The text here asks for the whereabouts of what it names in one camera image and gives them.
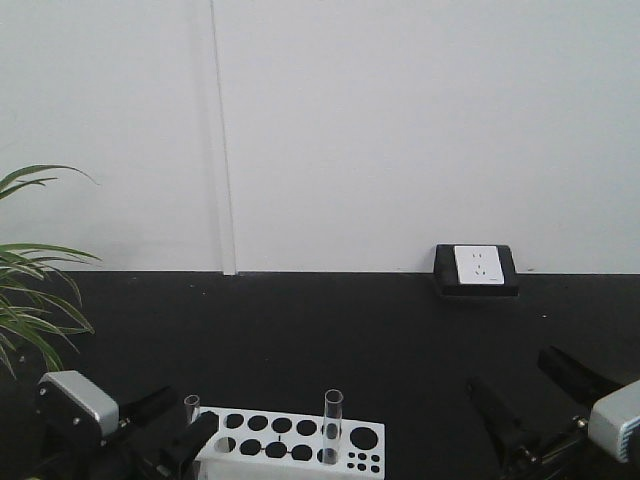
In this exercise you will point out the tall clear test tube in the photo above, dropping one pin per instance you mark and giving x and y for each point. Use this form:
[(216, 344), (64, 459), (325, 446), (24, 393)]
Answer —
[(333, 403)]

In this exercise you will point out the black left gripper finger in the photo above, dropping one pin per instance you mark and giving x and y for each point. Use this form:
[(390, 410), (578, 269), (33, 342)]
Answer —
[(178, 460), (149, 408)]

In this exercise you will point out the short clear test tube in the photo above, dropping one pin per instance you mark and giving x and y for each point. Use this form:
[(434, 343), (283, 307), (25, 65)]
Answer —
[(192, 408)]

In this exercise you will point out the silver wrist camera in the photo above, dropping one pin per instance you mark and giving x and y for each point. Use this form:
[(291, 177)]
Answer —
[(613, 421), (69, 399)]

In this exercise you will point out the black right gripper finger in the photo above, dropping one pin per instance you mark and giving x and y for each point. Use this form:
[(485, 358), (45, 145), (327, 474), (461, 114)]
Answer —
[(588, 388), (497, 420)]

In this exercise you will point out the green leafy plant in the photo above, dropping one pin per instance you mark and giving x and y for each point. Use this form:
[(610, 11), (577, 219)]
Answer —
[(39, 299)]

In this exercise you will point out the white test tube rack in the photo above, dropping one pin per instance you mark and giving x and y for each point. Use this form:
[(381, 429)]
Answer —
[(255, 444)]

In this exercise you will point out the white wall power socket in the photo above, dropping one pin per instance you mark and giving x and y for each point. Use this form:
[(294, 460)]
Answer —
[(467, 270)]

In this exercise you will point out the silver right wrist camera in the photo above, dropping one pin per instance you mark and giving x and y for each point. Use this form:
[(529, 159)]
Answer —
[(613, 421)]

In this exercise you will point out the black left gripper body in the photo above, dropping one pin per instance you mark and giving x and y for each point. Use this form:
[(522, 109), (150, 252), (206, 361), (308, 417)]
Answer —
[(125, 455)]

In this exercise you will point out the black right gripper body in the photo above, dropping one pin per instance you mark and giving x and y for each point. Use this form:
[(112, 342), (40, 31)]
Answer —
[(565, 455)]

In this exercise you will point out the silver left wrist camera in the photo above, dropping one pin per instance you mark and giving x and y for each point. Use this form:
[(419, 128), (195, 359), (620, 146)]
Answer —
[(69, 399)]

